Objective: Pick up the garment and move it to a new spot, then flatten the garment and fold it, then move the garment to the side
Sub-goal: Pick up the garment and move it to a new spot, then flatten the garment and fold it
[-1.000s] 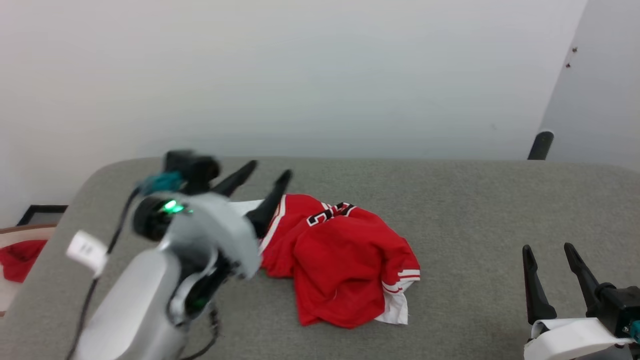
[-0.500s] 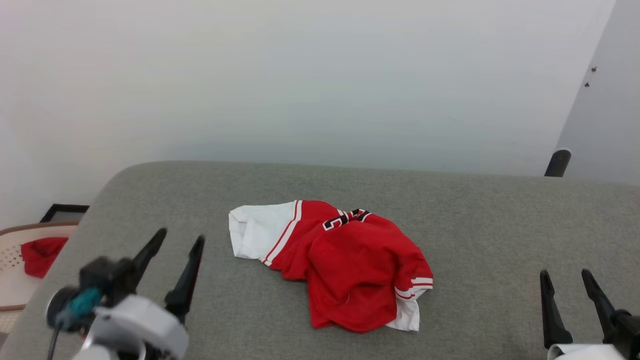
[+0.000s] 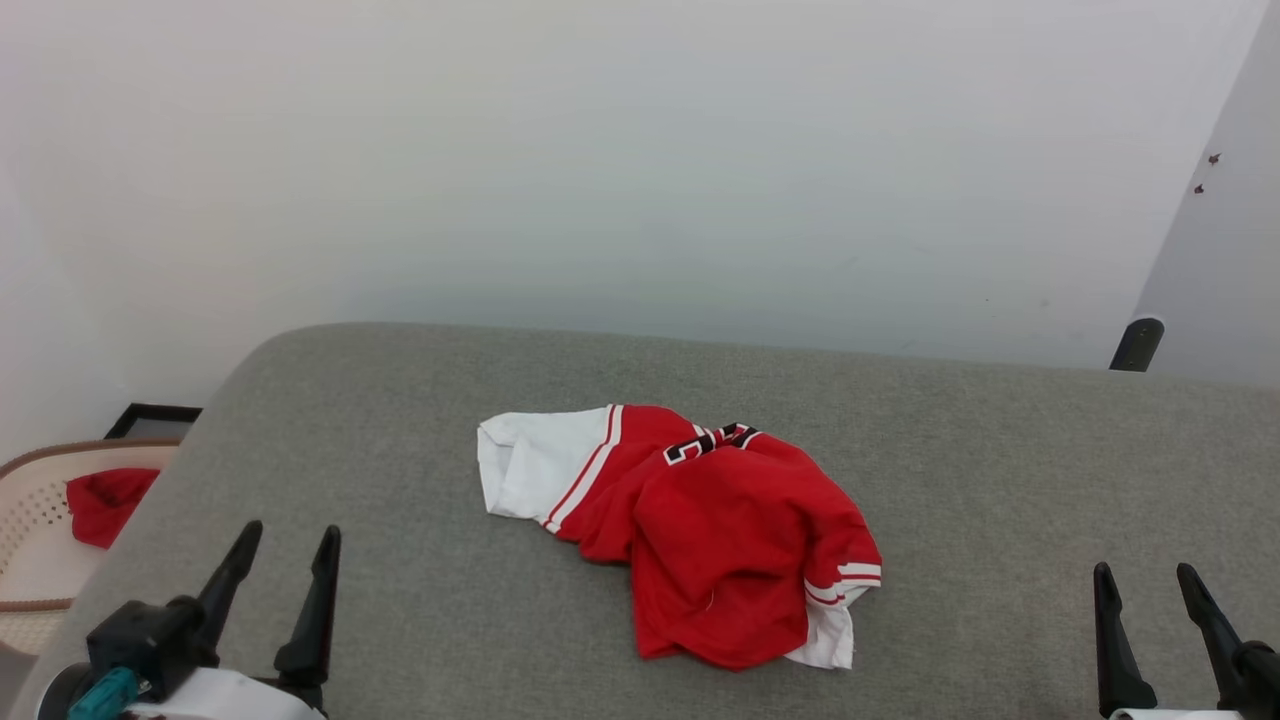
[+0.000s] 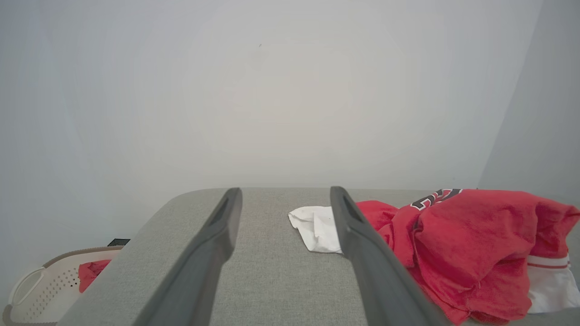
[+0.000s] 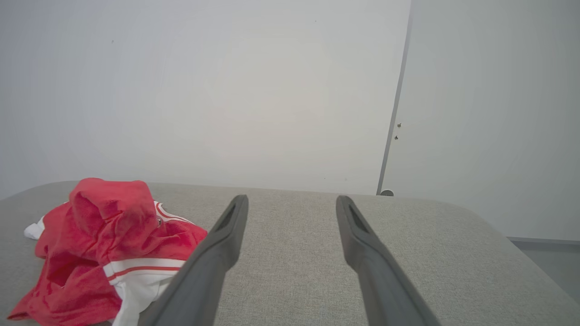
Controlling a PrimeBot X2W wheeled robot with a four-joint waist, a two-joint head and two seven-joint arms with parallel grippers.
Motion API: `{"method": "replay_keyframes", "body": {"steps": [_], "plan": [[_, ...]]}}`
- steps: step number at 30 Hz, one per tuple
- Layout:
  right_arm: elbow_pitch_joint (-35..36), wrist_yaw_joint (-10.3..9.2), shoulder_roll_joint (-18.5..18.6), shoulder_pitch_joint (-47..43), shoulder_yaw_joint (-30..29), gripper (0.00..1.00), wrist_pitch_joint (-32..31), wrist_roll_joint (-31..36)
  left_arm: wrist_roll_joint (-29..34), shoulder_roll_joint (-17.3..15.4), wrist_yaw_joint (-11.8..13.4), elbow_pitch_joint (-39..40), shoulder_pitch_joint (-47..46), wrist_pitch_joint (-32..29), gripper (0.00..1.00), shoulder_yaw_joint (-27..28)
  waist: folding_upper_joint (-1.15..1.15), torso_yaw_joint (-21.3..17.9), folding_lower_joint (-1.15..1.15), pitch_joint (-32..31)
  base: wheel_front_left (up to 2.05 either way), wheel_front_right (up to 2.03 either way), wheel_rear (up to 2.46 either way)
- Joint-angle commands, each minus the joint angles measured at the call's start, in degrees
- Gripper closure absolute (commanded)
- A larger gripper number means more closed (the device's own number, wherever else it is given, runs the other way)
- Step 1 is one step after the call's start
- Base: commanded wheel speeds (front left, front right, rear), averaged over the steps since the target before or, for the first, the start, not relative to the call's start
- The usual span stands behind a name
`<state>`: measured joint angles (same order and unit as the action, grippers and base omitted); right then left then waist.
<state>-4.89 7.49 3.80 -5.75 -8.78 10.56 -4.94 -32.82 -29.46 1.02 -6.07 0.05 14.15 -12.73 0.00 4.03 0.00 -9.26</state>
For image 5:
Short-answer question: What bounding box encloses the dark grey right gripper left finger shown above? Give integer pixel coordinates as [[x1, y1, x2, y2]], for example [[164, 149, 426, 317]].
[[138, 195, 249, 326]]

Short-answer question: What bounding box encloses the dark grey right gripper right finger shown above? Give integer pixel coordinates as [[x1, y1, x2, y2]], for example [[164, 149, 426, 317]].
[[336, 195, 441, 326]]

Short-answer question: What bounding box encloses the red and white garment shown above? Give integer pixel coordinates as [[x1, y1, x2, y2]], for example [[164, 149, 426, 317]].
[[8, 177, 209, 326]]

